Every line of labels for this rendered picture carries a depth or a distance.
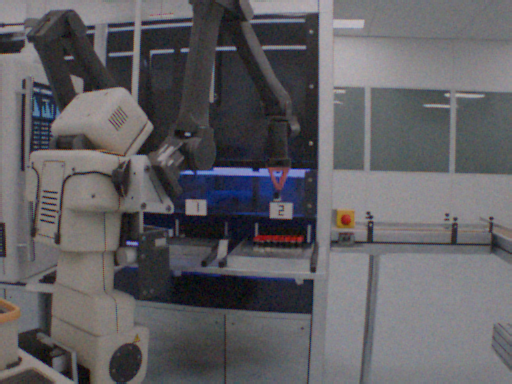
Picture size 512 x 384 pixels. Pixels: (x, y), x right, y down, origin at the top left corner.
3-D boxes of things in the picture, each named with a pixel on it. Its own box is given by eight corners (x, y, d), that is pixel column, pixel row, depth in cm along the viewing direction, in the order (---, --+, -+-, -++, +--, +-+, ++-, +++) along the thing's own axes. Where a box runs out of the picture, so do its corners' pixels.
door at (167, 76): (103, 158, 189) (108, 24, 185) (206, 159, 182) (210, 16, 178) (102, 158, 188) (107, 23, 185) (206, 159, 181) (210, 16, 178)
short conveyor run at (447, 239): (329, 252, 184) (331, 214, 183) (329, 245, 199) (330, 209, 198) (491, 255, 173) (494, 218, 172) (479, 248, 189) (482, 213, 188)
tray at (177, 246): (172, 236, 193) (172, 228, 192) (231, 240, 189) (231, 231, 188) (141, 252, 159) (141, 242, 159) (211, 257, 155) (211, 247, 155)
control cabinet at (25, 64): (47, 250, 188) (47, 72, 184) (86, 254, 186) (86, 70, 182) (-32, 280, 138) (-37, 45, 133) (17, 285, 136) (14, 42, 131)
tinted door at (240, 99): (207, 159, 182) (211, 16, 178) (317, 161, 175) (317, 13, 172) (207, 159, 181) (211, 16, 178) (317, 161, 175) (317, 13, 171)
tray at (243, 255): (246, 246, 176) (246, 237, 176) (313, 249, 172) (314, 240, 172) (227, 266, 143) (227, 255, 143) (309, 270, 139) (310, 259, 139)
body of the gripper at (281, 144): (285, 160, 145) (285, 137, 144) (291, 165, 135) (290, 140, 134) (265, 161, 144) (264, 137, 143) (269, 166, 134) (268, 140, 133)
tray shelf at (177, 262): (161, 240, 194) (161, 235, 193) (326, 248, 183) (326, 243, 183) (112, 264, 146) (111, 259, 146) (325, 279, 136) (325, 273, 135)
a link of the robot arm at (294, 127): (261, 100, 137) (286, 101, 132) (279, 99, 146) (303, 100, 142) (260, 139, 139) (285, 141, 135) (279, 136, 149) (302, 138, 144)
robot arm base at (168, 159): (124, 164, 96) (161, 165, 89) (146, 142, 101) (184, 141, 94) (141, 194, 101) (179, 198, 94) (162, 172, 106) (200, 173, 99)
